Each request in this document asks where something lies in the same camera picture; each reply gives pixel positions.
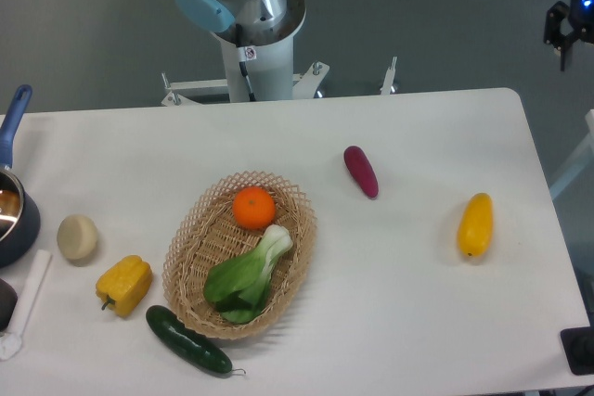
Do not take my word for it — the white frame at right edge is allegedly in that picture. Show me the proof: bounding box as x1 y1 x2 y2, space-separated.
549 109 593 200

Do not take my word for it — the green bok choy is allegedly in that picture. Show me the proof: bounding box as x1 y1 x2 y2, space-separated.
203 224 293 325

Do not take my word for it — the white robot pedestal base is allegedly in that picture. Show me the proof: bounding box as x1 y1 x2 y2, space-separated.
160 29 399 108

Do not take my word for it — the yellow bell pepper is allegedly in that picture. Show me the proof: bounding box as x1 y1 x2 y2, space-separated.
96 255 153 318

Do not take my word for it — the purple sweet potato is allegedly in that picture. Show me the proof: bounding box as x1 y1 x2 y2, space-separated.
343 146 379 199

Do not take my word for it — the blue saucepan with handle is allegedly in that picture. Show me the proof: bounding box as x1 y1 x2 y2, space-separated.
1 84 41 267

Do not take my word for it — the black device at table corner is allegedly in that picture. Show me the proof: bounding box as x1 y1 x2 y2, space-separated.
560 326 594 376

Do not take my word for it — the orange fruit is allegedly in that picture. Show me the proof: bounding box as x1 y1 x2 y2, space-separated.
232 186 276 230

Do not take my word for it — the woven wicker basket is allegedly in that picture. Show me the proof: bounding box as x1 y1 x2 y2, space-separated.
162 172 317 340

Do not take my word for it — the dark green cucumber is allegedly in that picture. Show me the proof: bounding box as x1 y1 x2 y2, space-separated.
145 305 245 377

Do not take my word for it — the yellow mango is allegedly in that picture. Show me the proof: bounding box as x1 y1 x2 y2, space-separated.
457 192 494 257

